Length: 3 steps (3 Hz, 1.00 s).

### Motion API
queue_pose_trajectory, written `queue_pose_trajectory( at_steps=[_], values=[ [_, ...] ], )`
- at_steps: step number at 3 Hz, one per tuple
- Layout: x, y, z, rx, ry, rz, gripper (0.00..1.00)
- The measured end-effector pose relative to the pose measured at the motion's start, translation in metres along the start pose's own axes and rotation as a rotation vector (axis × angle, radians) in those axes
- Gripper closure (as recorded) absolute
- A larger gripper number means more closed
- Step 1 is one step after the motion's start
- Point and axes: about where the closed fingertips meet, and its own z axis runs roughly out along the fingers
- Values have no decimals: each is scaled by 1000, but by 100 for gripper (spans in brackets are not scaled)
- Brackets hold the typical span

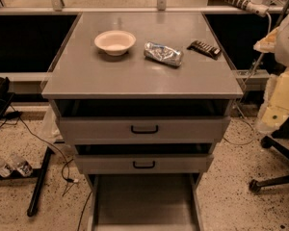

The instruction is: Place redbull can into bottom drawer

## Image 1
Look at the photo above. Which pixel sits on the grey drawer cabinet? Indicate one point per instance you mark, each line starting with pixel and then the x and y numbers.
pixel 88 82

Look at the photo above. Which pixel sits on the dark snack bar package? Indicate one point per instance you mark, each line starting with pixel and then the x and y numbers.
pixel 205 49

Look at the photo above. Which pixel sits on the middle grey drawer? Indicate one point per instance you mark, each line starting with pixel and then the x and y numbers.
pixel 143 158

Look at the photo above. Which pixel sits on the white power strip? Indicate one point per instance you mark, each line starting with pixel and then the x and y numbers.
pixel 252 6

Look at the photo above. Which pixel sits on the grey drawer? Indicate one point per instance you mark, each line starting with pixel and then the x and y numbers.
pixel 143 158
pixel 145 202
pixel 142 129

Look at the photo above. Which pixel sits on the right clear water bottle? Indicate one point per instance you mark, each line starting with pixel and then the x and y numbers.
pixel 21 165

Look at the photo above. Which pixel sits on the left clear water bottle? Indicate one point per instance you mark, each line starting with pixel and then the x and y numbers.
pixel 5 169

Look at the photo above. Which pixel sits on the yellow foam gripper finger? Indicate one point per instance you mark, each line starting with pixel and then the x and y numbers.
pixel 270 114
pixel 268 43

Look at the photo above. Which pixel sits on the bottom grey drawer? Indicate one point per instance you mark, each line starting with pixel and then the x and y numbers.
pixel 145 202

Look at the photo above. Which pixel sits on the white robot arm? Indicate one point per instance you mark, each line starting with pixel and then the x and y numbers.
pixel 282 43

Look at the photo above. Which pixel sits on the white paper bowl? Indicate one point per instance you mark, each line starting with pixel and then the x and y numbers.
pixel 115 43

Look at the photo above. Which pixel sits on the black floor stand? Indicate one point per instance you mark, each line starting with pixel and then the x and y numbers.
pixel 27 191

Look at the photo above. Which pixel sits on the top grey drawer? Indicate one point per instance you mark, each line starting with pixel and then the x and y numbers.
pixel 142 129

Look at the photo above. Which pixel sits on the clear water bottle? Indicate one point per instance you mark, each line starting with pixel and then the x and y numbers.
pixel 21 165
pixel 5 169

